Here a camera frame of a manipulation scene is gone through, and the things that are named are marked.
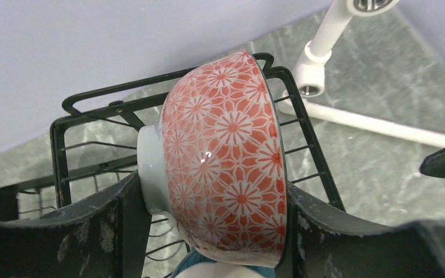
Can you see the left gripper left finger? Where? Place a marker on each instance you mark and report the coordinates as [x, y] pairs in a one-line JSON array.
[[102, 235]]

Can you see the teal white bowl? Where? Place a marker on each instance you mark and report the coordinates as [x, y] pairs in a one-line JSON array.
[[195, 265]]

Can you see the white pvc pipe frame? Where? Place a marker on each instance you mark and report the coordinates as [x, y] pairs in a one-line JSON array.
[[367, 68]]

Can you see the black wire dish rack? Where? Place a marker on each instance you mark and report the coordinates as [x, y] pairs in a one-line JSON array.
[[140, 103]]

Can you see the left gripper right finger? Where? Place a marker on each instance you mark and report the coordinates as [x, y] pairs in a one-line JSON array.
[[323, 241]]

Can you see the pink floral bowl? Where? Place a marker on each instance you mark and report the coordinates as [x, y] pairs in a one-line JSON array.
[[214, 162]]

